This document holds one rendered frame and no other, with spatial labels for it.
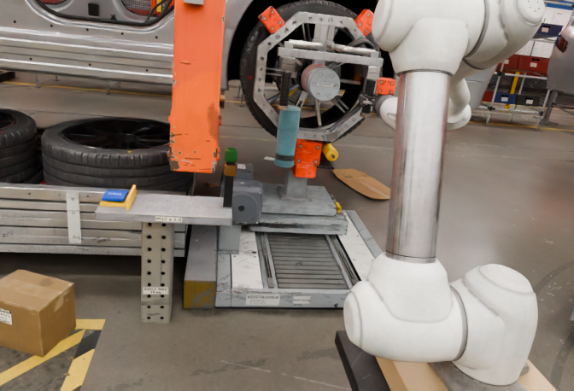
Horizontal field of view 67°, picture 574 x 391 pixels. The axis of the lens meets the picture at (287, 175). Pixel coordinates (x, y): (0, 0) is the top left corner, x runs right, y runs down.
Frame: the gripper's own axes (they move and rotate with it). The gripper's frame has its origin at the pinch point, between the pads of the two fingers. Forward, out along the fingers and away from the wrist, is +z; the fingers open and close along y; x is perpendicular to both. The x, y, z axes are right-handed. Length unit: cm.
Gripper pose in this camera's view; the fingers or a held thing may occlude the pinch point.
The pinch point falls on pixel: (368, 96)
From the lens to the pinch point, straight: 181.2
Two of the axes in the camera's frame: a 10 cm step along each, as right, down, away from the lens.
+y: 9.8, 0.6, 1.7
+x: 1.1, -9.4, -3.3
